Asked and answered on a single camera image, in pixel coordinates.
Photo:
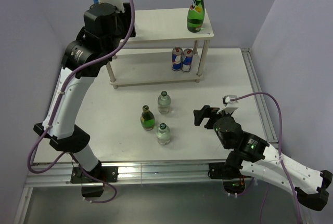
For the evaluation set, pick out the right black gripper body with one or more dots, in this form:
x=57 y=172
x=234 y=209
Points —
x=210 y=123

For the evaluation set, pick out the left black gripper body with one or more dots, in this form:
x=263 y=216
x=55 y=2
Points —
x=117 y=37

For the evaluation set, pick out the green bottle gold neck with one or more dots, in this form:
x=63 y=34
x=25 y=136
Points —
x=147 y=118

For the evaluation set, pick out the green glass bottle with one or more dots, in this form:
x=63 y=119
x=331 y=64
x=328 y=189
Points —
x=195 y=16

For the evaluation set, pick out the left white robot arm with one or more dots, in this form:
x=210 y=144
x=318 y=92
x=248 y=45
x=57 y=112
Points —
x=80 y=66

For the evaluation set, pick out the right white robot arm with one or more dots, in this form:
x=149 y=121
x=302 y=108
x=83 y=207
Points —
x=252 y=156

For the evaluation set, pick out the beige two-tier shelf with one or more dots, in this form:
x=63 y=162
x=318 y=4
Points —
x=164 y=29

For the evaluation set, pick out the rear clear glass bottle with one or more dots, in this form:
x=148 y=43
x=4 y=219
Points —
x=164 y=103

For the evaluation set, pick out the clear glass bottle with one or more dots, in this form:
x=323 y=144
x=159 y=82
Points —
x=163 y=134
x=164 y=103

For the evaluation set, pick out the front clear glass bottle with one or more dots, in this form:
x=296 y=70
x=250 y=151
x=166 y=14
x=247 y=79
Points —
x=163 y=134

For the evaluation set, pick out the right red bull can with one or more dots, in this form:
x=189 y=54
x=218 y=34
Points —
x=187 y=60

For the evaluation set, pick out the red bull can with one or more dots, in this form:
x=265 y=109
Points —
x=176 y=58
x=187 y=60

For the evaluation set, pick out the left red bull can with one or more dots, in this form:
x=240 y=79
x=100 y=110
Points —
x=176 y=58

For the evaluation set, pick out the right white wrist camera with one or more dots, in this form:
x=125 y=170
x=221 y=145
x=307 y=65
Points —
x=230 y=103

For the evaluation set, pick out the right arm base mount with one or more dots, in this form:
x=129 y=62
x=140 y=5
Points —
x=233 y=181

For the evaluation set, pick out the aluminium frame rail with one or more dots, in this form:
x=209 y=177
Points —
x=185 y=160

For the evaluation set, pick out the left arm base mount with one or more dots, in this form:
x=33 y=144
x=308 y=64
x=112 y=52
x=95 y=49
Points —
x=107 y=174

